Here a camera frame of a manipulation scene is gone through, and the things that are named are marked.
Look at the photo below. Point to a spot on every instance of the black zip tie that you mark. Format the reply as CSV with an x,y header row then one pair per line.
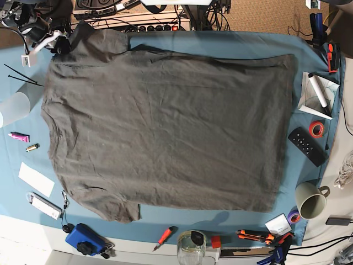
x,y
22,77

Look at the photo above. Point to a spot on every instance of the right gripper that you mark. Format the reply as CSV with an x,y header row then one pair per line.
x,y
36,29

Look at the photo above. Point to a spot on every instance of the white patterned paper booklet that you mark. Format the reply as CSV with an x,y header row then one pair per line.
x,y
309,101

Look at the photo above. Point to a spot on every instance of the pink tube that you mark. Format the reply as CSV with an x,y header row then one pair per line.
x,y
20,137

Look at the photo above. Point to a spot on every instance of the clear glass jar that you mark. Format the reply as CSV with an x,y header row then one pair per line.
x,y
191,247

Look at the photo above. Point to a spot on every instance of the white paper card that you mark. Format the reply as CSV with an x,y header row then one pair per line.
x,y
36,180

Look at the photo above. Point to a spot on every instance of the black power adapter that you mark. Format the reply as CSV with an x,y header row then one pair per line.
x,y
334,221

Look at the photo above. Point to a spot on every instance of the small red block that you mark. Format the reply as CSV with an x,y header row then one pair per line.
x,y
216,242

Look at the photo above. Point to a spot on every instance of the black power strip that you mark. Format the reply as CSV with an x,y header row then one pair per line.
x,y
145,28

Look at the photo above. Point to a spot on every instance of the orange black utility knife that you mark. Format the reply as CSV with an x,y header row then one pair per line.
x,y
261,236

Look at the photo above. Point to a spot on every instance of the red handled screwdriver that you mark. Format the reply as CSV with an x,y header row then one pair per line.
x,y
167,233

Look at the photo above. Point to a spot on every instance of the white small box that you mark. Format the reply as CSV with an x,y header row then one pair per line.
x,y
279,225

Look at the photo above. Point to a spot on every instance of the blue table cloth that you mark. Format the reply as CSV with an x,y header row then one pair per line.
x,y
154,220

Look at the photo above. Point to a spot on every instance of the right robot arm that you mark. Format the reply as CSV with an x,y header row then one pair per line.
x,y
12,11

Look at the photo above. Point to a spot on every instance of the purple tape roll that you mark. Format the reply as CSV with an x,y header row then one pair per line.
x,y
293,217

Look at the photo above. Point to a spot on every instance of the red tape roll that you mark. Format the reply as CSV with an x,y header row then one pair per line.
x,y
316,129

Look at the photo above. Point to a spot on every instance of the black remote control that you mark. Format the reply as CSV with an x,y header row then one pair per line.
x,y
307,145

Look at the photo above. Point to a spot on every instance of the blue black clamp bottom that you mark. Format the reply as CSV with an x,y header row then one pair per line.
x,y
280,251

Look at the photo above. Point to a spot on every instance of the white packaged stick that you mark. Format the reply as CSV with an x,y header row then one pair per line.
x,y
44,205

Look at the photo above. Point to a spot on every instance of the small brass battery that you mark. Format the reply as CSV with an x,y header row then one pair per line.
x,y
32,147

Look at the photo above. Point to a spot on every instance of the frosted plastic cup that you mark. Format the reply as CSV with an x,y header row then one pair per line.
x,y
14,108

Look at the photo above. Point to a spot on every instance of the white marker pen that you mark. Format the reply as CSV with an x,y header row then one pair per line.
x,y
319,93

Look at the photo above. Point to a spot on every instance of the orange black clamp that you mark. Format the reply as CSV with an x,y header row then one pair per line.
x,y
333,57

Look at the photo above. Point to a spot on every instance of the beige mug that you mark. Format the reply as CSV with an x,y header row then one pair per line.
x,y
311,200

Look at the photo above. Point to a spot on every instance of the key bunch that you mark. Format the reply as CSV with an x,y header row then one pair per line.
x,y
108,251

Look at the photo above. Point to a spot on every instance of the blue box with knob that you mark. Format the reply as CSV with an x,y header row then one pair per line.
x,y
83,239

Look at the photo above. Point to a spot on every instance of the grey T-shirt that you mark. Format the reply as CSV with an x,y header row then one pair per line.
x,y
148,126

